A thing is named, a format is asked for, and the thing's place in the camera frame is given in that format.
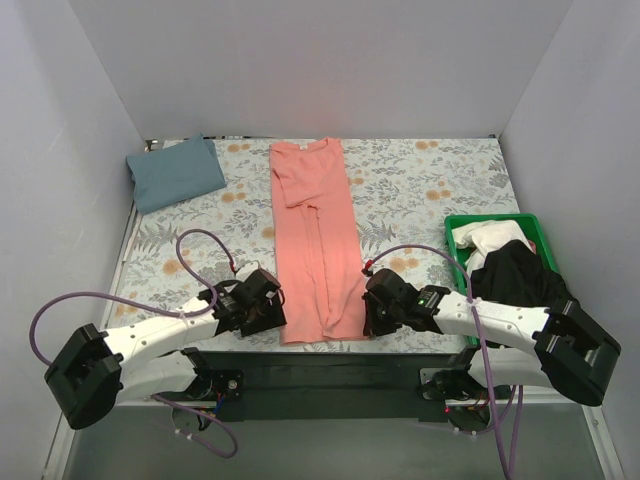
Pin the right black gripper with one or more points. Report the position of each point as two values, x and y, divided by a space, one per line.
376 317

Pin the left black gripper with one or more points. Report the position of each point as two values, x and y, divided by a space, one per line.
267 317

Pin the salmon pink t-shirt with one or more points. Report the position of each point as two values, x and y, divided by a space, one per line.
317 249

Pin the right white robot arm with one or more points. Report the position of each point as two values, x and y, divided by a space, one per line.
559 347

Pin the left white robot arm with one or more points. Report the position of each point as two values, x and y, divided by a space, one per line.
97 370

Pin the white t-shirt in bin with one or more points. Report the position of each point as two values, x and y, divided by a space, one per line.
486 237

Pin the floral patterned table mat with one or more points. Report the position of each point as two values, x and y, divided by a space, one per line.
402 191

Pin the black t-shirt in bin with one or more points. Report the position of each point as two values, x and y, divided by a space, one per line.
514 275

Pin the folded blue-grey t-shirt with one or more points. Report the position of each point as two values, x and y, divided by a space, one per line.
170 175

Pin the green plastic bin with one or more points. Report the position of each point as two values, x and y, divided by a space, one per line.
529 225

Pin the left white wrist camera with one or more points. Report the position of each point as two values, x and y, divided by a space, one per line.
246 270

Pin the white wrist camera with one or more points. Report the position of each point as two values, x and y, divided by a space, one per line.
246 270
370 268

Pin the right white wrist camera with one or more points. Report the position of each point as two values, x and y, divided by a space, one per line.
370 268

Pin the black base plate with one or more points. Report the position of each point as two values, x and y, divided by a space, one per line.
312 386

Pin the aluminium frame rail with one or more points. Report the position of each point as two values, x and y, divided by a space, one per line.
552 440

